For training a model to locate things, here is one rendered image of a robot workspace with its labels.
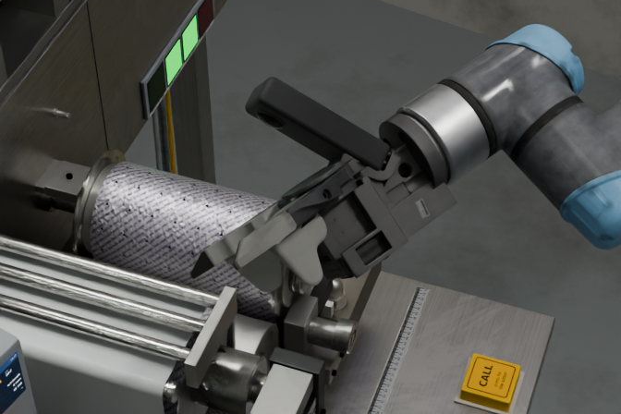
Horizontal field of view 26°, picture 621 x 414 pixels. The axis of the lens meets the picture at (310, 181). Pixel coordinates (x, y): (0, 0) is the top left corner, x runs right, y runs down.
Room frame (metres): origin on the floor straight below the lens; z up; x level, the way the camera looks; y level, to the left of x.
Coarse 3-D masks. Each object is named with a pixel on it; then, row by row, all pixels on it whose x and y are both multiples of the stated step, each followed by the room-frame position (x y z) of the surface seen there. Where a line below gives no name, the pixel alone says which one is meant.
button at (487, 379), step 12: (480, 360) 1.18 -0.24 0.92; (492, 360) 1.18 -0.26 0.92; (468, 372) 1.16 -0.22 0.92; (480, 372) 1.16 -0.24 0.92; (492, 372) 1.16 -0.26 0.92; (504, 372) 1.16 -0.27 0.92; (516, 372) 1.16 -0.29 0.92; (468, 384) 1.14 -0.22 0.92; (480, 384) 1.14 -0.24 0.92; (492, 384) 1.14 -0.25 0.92; (504, 384) 1.14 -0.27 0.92; (516, 384) 1.14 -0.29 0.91; (468, 396) 1.13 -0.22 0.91; (480, 396) 1.12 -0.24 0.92; (492, 396) 1.12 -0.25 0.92; (504, 396) 1.12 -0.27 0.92; (504, 408) 1.11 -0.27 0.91
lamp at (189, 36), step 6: (192, 24) 1.59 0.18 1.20; (186, 30) 1.57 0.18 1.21; (192, 30) 1.59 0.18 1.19; (186, 36) 1.57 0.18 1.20; (192, 36) 1.59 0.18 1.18; (186, 42) 1.57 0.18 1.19; (192, 42) 1.59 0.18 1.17; (186, 48) 1.57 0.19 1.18; (192, 48) 1.59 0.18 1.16; (186, 54) 1.56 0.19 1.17
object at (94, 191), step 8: (104, 168) 1.18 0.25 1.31; (112, 168) 1.18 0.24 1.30; (104, 176) 1.16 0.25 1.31; (96, 184) 1.15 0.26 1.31; (96, 192) 1.14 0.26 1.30; (88, 200) 1.13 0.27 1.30; (88, 208) 1.12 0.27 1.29; (88, 216) 1.12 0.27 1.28; (88, 224) 1.11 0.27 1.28; (88, 232) 1.11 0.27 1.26; (88, 240) 1.11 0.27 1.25; (88, 248) 1.11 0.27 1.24; (288, 272) 1.04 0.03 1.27; (280, 288) 1.02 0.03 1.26; (288, 288) 1.04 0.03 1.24; (280, 296) 1.02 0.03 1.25; (288, 296) 1.04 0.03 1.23; (288, 304) 1.04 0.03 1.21
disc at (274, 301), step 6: (282, 264) 1.03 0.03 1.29; (276, 288) 1.02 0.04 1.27; (276, 294) 1.02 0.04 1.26; (276, 300) 1.02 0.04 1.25; (276, 306) 1.02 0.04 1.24; (282, 306) 1.03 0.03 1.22; (276, 312) 1.01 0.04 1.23; (282, 312) 1.03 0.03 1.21; (276, 318) 1.02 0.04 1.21; (282, 318) 1.03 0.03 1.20
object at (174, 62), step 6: (174, 48) 1.53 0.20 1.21; (174, 54) 1.53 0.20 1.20; (180, 54) 1.55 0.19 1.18; (168, 60) 1.51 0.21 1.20; (174, 60) 1.53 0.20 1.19; (180, 60) 1.55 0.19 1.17; (168, 66) 1.51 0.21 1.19; (174, 66) 1.52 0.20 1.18; (180, 66) 1.54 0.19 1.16; (168, 72) 1.51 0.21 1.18; (174, 72) 1.52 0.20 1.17; (168, 78) 1.50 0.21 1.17; (168, 84) 1.50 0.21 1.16
